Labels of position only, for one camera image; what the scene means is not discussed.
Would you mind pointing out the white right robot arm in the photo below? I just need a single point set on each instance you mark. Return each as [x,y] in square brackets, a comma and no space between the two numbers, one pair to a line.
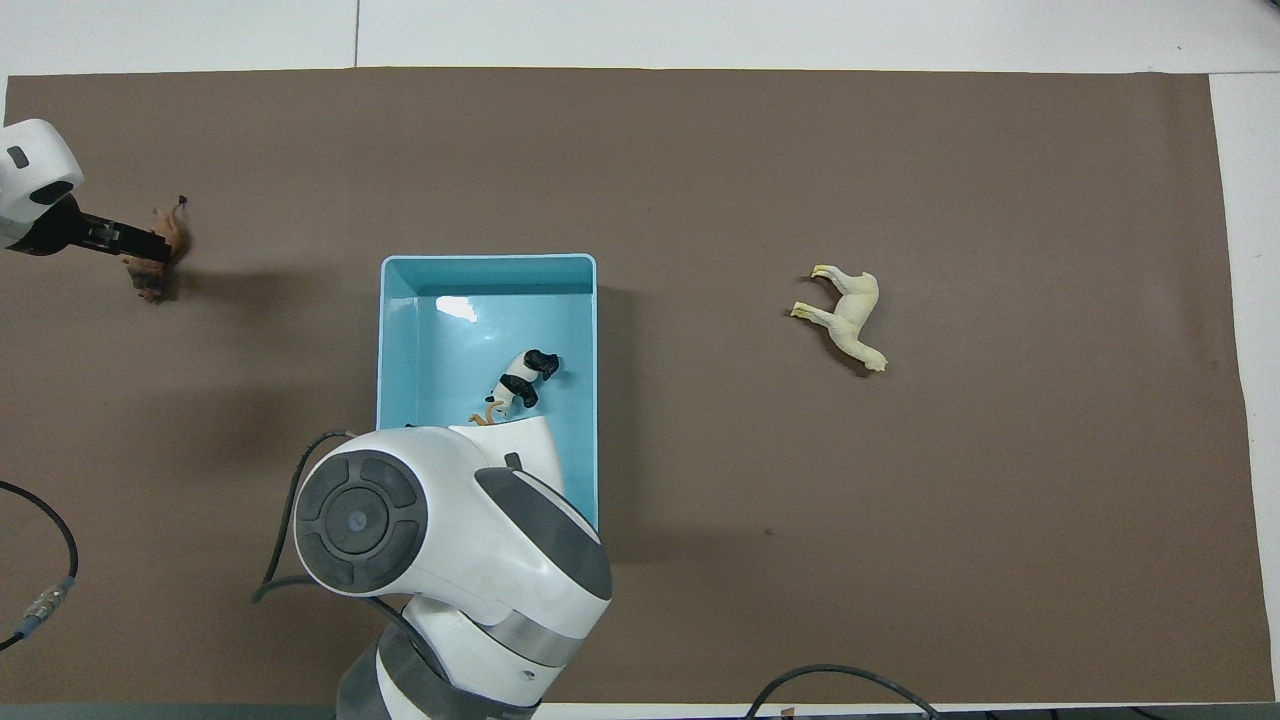
[470,560]

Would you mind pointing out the cream white horse toy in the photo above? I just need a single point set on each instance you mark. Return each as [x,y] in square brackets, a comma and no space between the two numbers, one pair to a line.
[852,310]

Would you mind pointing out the brown table mat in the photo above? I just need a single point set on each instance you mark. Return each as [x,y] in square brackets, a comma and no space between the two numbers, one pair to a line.
[900,520]

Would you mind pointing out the brown lion toy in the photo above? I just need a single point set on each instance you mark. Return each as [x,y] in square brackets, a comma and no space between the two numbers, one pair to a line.
[170,232]

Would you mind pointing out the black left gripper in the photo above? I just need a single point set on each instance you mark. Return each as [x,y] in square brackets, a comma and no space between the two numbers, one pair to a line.
[108,236]

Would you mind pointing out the orange striped tiger toy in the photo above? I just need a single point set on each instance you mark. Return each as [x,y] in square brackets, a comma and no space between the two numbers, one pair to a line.
[490,410]

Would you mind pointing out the black and white panda toy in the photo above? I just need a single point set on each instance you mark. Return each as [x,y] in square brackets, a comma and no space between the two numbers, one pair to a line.
[520,382]

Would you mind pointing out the light blue storage box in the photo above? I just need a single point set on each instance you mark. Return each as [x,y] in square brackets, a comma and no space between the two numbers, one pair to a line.
[450,340]

